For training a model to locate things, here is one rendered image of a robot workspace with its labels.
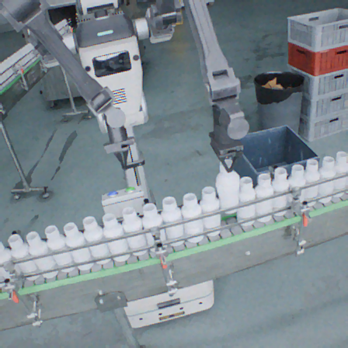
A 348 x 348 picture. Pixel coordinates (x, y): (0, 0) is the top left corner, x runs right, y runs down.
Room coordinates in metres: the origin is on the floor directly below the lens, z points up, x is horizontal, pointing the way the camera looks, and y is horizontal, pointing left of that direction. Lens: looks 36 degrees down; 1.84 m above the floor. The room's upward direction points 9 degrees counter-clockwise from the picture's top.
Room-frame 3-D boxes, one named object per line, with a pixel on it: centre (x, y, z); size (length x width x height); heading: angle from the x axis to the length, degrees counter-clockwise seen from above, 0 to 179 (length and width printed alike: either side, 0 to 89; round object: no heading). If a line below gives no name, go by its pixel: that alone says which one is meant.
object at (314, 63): (3.02, -1.57, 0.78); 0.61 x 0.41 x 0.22; 105
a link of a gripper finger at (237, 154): (0.84, -0.16, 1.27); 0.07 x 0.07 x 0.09; 8
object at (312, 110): (3.02, -1.57, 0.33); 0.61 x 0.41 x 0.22; 104
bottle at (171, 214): (0.82, 0.02, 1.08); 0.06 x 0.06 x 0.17
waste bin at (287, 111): (2.83, -1.04, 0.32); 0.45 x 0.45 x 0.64
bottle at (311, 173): (0.89, -0.45, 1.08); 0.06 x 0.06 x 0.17
